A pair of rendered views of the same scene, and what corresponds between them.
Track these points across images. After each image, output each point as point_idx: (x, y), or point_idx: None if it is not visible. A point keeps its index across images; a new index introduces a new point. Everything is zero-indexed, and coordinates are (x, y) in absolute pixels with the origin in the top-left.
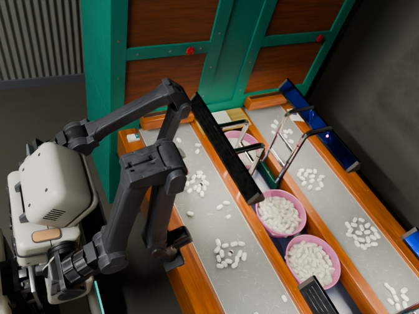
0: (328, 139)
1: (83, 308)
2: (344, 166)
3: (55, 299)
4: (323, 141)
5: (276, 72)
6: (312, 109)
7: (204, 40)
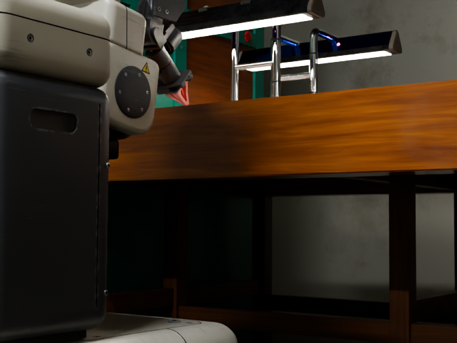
0: (343, 45)
1: (115, 315)
2: (383, 45)
3: (111, 88)
4: (338, 52)
5: (215, 87)
6: (298, 43)
7: None
